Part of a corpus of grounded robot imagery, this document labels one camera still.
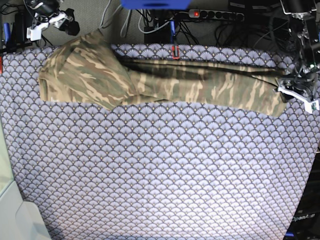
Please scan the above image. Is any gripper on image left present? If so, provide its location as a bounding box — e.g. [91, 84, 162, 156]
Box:
[31, 8, 80, 36]

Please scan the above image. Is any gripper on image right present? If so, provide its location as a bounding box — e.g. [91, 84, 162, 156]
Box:
[276, 73, 319, 103]

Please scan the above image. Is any camouflage T-shirt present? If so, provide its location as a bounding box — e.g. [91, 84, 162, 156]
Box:
[38, 30, 286, 117]

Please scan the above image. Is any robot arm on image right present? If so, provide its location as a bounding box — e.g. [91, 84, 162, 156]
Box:
[277, 0, 320, 111]

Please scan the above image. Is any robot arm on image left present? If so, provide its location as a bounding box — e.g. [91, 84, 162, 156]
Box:
[24, 0, 80, 42]

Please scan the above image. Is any black power adapter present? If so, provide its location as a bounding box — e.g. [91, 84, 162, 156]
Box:
[14, 11, 32, 43]

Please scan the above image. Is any black box under table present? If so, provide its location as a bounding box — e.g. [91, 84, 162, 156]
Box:
[144, 25, 172, 44]

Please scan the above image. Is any black power strip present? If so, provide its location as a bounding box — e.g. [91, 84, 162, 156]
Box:
[187, 9, 245, 22]

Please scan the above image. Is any red and black clamp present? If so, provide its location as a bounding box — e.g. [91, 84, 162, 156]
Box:
[171, 44, 180, 60]

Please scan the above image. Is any black OpenArm case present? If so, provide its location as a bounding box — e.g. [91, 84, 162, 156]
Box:
[284, 152, 320, 240]

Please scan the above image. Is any purple fan-pattern tablecloth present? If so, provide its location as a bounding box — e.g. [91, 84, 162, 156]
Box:
[0, 47, 320, 240]

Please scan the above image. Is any white plastic bin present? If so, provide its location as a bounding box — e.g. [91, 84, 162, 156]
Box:
[0, 129, 51, 240]

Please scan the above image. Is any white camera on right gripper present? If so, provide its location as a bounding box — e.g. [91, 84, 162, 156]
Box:
[26, 27, 42, 42]

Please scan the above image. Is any blue plastic mount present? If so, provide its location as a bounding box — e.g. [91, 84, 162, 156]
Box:
[120, 0, 191, 10]

